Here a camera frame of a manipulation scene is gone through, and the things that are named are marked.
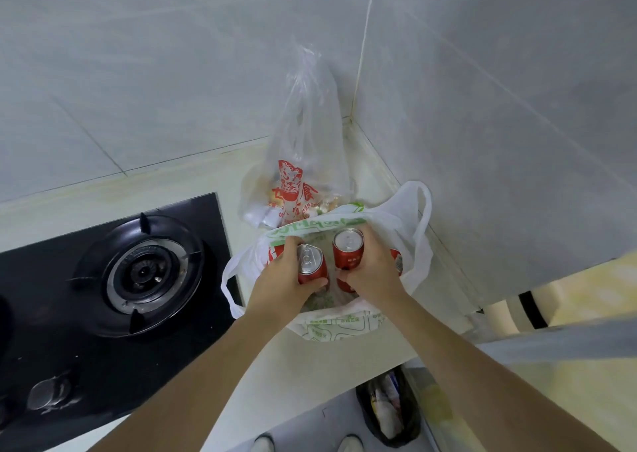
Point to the red drink can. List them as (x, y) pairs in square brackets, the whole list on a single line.
[(347, 247), (275, 253), (397, 261), (312, 265), (345, 285)]

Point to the person's right hand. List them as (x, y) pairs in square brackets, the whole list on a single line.
[(378, 277)]

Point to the person's left hand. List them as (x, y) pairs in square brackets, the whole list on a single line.
[(276, 287)]

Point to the person's right forearm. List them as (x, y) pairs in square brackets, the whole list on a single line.
[(473, 382)]

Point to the person's left shoe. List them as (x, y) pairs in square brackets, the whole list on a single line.
[(262, 444)]

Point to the white post with black band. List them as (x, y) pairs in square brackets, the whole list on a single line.
[(517, 310)]

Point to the person's right thumb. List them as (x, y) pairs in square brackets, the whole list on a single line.
[(349, 276)]

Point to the person's left thumb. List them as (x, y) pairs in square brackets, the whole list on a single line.
[(314, 284)]

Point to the person's left forearm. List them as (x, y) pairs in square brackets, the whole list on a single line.
[(199, 382)]

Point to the white green-print plastic bag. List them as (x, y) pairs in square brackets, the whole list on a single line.
[(343, 324)]

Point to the black-lined trash bin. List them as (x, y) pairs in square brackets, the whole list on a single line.
[(388, 412)]

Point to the black glass gas stove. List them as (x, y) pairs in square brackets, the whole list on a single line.
[(99, 357)]

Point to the clear red-print plastic bag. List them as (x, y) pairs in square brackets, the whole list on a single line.
[(303, 168)]

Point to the black stove burner grate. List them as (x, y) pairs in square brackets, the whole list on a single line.
[(139, 272)]

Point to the silver stove knob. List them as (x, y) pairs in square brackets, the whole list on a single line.
[(49, 393)]

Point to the person's right shoe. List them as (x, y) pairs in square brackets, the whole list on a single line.
[(351, 444)]

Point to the person's shoe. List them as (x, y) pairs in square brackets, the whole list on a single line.
[(262, 444), (351, 444)]

